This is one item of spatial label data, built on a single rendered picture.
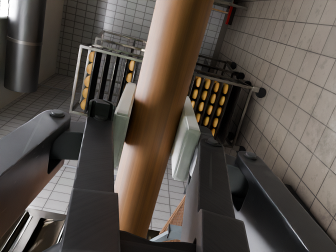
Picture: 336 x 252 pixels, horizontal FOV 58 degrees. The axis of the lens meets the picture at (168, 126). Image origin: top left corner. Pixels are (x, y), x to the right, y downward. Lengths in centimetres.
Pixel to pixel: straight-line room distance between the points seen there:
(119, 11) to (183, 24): 501
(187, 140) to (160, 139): 3
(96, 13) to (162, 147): 507
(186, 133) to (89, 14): 511
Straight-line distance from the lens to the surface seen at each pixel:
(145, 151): 18
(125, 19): 517
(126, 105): 16
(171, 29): 16
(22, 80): 340
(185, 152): 16
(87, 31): 527
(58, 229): 210
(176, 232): 132
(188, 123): 16
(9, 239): 201
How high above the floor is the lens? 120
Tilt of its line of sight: 7 degrees down
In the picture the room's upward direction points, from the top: 77 degrees counter-clockwise
